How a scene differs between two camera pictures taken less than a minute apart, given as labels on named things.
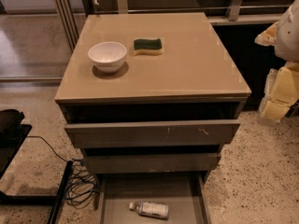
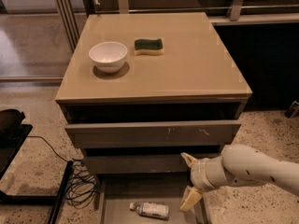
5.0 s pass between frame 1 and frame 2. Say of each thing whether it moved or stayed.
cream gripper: moved
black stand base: stayed
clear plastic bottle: stayed
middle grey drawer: stayed
